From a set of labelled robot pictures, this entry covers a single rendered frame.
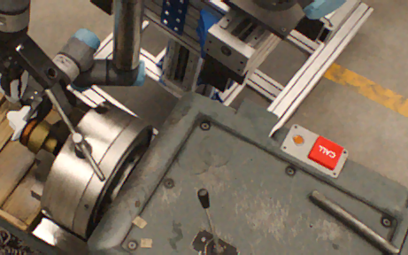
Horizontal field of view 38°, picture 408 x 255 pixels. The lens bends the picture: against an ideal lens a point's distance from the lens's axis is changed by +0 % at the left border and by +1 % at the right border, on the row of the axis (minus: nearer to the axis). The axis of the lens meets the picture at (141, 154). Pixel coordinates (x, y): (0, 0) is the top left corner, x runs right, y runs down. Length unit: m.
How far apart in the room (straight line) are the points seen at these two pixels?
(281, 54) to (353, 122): 0.49
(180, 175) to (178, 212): 0.08
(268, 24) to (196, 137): 0.45
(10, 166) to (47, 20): 1.48
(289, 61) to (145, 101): 0.69
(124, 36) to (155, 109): 1.03
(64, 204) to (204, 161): 0.32
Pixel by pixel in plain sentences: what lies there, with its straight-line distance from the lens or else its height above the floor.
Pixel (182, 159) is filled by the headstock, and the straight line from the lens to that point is 1.25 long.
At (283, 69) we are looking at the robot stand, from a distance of 2.73.
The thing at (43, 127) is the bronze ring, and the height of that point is 1.12.
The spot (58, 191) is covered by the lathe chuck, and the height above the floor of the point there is 1.18.
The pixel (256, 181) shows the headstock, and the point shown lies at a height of 1.25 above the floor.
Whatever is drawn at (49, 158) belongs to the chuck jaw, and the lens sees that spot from 1.42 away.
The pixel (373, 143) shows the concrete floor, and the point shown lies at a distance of 2.94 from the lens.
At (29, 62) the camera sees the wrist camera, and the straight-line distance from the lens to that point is 1.11.
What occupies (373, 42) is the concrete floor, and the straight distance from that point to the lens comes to 3.26.
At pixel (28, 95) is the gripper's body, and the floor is 1.11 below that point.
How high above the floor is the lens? 2.38
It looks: 65 degrees down
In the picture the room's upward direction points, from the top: 8 degrees clockwise
